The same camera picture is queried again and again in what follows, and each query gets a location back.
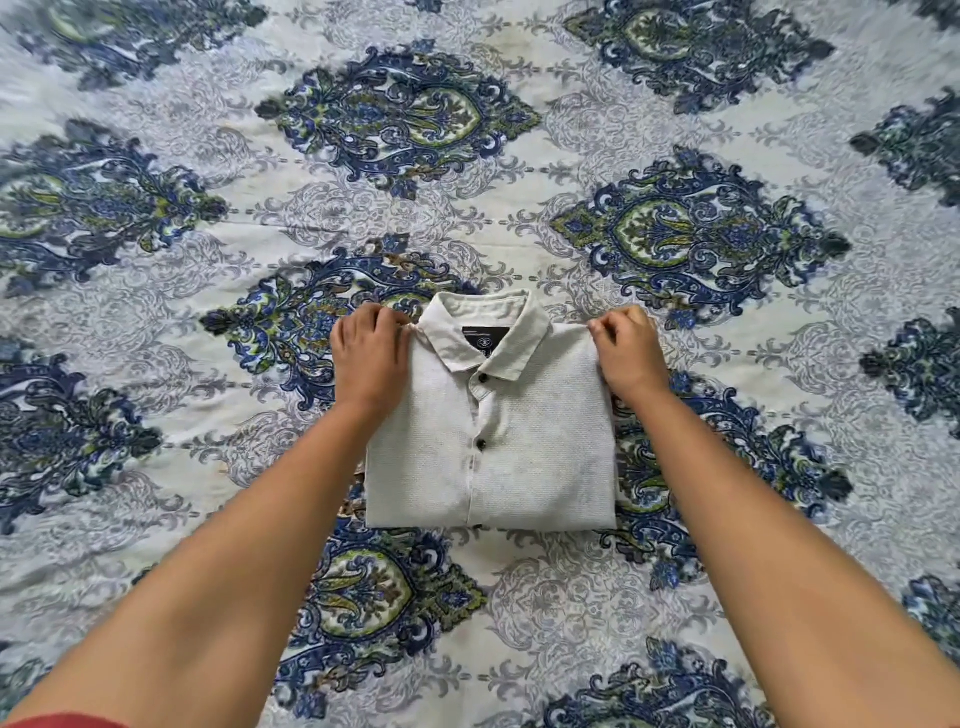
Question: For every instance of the person's left hand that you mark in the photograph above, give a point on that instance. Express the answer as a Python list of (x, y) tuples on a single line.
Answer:
[(371, 360)]

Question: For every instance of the person's left forearm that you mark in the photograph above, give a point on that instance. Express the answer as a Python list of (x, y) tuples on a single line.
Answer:
[(202, 585)]

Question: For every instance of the bed with blue patterned sheet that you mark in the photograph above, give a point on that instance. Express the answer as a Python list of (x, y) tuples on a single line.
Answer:
[(675, 135)]

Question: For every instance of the person's right forearm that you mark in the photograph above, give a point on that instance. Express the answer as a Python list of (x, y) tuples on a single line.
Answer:
[(795, 585)]

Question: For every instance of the person's right hand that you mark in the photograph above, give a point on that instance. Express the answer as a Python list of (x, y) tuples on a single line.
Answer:
[(634, 356)]

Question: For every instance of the white long-sleeved shirt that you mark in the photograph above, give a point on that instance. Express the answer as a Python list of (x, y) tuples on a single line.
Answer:
[(525, 450)]

